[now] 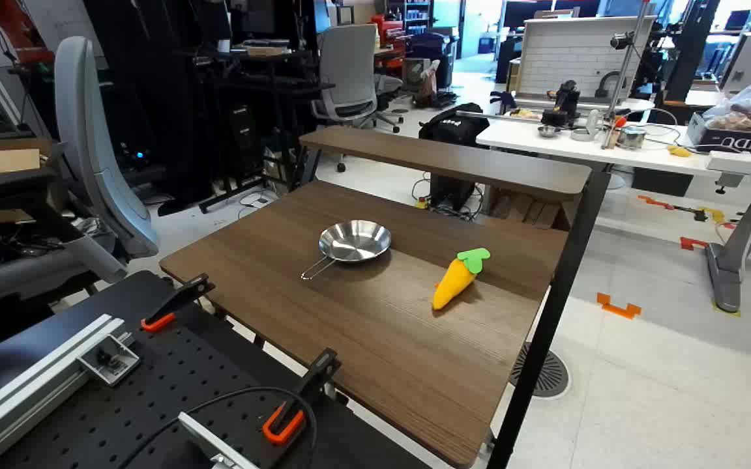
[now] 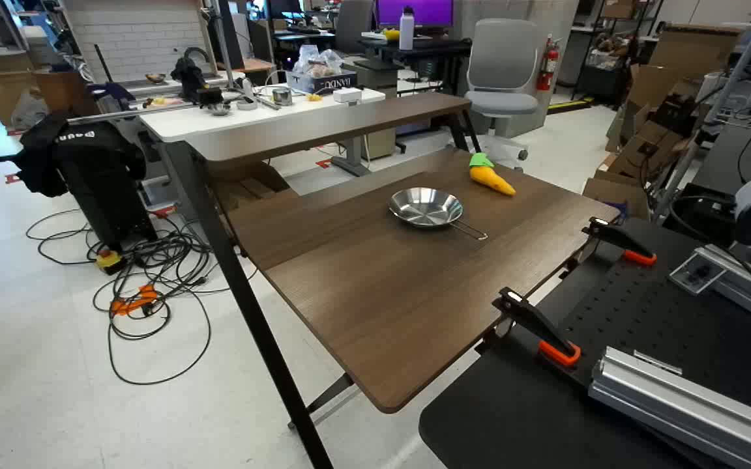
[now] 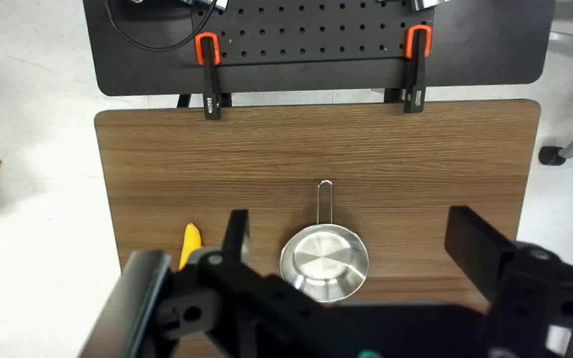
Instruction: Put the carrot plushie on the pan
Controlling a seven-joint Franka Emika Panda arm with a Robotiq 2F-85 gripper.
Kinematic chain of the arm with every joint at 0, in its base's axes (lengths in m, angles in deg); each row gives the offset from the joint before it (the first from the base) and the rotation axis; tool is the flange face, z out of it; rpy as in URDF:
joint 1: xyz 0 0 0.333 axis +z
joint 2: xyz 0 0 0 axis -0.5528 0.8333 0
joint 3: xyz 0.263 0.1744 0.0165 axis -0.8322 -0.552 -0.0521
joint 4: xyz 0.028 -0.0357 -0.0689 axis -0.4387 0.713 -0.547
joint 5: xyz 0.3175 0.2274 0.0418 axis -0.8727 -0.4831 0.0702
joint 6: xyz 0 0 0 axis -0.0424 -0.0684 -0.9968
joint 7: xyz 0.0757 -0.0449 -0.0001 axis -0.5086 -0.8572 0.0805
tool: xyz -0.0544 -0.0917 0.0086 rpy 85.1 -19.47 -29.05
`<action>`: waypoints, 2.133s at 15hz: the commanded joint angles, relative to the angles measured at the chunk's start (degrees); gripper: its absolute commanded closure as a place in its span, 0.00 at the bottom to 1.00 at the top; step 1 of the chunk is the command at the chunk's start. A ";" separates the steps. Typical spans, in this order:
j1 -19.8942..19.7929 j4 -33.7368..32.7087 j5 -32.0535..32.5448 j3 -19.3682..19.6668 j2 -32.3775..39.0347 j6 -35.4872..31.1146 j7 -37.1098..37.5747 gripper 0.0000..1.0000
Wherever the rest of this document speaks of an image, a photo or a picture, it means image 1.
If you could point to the orange carrot plushie green top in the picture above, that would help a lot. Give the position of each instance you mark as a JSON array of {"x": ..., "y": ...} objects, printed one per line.
[{"x": 453, "y": 283}]

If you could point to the silver metal frying pan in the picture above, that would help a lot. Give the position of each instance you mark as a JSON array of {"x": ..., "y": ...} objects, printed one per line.
[{"x": 352, "y": 240}]

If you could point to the raised wooden shelf board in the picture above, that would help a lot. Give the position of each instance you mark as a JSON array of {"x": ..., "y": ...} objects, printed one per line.
[{"x": 443, "y": 160}]

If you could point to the black backpack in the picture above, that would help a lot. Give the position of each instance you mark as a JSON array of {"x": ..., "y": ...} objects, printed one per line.
[{"x": 453, "y": 127}]

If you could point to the white mesh office chair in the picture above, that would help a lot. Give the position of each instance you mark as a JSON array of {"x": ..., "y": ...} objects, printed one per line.
[{"x": 346, "y": 68}]

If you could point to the black metal table leg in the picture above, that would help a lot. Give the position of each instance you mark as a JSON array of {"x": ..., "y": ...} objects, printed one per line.
[{"x": 559, "y": 295}]

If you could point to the white desk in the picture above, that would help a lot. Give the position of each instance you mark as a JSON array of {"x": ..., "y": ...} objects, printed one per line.
[{"x": 565, "y": 140}]

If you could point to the round floor drain grate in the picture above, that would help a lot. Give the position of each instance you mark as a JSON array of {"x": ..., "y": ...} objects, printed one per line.
[{"x": 554, "y": 376}]

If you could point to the black device on desk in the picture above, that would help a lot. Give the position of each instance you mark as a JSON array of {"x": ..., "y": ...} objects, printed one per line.
[{"x": 560, "y": 102}]

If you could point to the black equipment rack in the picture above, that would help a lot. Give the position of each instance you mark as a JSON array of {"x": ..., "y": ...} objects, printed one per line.
[{"x": 193, "y": 96}]

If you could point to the orange floor tape marker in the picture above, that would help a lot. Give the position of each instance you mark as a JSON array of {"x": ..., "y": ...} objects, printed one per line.
[
  {"x": 605, "y": 303},
  {"x": 691, "y": 243}
]

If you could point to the black perforated breadboard base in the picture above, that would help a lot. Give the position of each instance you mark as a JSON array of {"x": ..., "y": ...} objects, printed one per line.
[{"x": 157, "y": 382}]

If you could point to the white perforated panel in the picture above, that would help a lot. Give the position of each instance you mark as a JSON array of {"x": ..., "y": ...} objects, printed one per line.
[{"x": 575, "y": 57}]

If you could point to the short aluminium extrusion piece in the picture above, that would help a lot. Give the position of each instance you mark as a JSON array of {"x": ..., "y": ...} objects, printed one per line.
[{"x": 207, "y": 445}]

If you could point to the metal stand pole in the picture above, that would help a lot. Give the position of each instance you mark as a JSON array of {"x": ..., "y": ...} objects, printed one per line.
[{"x": 627, "y": 68}]

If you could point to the grey office chair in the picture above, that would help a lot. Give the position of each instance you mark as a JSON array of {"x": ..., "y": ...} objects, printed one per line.
[{"x": 88, "y": 147}]

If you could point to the black box white lettering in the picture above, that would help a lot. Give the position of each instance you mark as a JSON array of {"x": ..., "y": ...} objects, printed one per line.
[{"x": 741, "y": 143}]

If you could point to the flat tan cardboard piece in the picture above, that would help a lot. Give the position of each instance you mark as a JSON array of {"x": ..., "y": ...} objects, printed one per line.
[{"x": 1, "y": 162}]

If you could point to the metal corner bracket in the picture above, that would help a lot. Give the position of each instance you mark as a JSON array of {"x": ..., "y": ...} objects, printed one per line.
[{"x": 109, "y": 359}]

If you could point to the long aluminium extrusion rail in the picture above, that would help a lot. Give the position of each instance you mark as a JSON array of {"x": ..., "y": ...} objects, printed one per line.
[{"x": 26, "y": 379}]

